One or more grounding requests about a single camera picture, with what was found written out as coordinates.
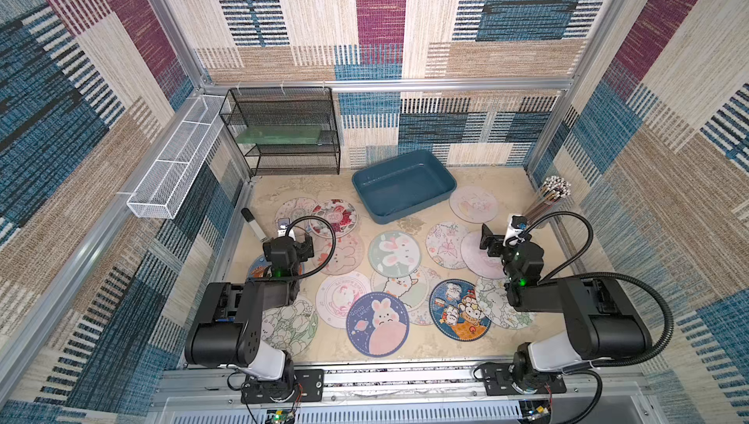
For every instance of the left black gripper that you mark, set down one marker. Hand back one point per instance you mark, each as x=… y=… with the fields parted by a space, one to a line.
x=292 y=243

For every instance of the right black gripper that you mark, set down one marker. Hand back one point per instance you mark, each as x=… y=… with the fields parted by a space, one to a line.
x=494 y=243

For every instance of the green bunny coaster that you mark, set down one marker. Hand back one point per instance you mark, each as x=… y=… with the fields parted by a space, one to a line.
x=394 y=254

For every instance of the white alpaca coaster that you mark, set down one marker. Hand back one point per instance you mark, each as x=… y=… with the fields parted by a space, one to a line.
x=411 y=289

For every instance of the navy pink bunny coaster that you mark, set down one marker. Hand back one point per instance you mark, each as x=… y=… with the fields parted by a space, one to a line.
x=377 y=324

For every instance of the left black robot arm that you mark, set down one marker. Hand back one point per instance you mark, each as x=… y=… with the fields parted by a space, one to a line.
x=226 y=331

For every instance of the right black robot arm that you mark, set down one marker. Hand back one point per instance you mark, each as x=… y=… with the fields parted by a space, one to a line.
x=602 y=326

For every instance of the teal plastic storage box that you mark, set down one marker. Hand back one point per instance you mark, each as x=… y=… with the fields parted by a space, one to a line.
x=403 y=185

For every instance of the white black marker pen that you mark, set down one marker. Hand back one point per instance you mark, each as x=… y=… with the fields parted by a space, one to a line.
x=253 y=224

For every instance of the blue red car coaster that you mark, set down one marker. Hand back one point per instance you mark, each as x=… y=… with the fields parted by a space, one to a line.
x=258 y=268

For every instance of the white green floral coaster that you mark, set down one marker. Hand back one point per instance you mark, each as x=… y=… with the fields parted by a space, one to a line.
x=492 y=299

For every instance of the pale pastel cartoon coaster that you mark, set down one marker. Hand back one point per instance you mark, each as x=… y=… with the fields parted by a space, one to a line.
x=292 y=210

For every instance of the pink bunny coaster right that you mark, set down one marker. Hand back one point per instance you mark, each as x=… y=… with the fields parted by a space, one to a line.
x=477 y=260

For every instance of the red rose floral coaster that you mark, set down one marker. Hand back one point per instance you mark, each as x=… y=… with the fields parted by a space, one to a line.
x=341 y=215

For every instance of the green peony outline coaster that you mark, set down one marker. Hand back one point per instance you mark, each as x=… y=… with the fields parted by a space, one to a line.
x=290 y=328

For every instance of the pink cartoon coaster far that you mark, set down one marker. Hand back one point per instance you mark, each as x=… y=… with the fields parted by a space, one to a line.
x=474 y=204

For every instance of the cup of patterned sticks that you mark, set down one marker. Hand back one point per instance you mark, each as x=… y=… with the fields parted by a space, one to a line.
x=551 y=192

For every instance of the white pink butterfly coaster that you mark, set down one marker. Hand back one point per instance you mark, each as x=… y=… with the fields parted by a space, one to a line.
x=443 y=244

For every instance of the blue cartoon animals coaster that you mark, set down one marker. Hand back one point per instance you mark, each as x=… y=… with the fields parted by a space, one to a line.
x=455 y=311

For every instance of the white bear flower coaster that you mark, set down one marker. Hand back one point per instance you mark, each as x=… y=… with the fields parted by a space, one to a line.
x=427 y=279

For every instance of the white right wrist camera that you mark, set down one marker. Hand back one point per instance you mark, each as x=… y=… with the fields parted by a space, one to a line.
x=516 y=232

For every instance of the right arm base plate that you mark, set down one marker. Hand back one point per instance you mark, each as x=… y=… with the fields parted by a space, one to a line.
x=504 y=379

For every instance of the black wire mesh shelf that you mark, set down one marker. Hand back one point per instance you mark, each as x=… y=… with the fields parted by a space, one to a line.
x=284 y=131

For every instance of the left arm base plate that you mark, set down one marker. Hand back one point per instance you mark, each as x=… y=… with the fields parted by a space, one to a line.
x=304 y=385

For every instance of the aluminium front rail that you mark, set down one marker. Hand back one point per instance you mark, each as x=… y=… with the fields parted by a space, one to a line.
x=389 y=382

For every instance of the white wire mesh basket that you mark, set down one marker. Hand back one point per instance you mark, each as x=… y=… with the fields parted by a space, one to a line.
x=163 y=190

